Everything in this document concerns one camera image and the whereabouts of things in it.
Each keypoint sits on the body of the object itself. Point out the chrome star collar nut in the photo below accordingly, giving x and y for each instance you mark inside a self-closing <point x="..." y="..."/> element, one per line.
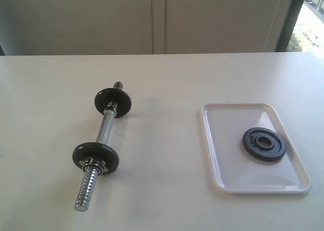
<point x="94" y="163"/>

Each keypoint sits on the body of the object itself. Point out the dark grey weight plate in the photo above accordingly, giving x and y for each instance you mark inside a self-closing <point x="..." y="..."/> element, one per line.
<point x="264" y="144"/>

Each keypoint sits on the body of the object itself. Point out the black weight plate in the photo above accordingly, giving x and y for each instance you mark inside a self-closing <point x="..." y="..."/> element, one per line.
<point x="115" y="95"/>
<point x="99" y="152"/>

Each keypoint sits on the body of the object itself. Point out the dark window frame post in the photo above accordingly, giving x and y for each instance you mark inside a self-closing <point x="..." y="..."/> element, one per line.
<point x="289" y="24"/>

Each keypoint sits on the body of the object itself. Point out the chrome threaded dumbbell bar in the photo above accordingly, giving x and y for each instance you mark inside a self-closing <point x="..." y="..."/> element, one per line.
<point x="85" y="192"/>

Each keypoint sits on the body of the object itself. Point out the white plastic tray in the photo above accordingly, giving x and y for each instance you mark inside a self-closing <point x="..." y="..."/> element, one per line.
<point x="233" y="169"/>

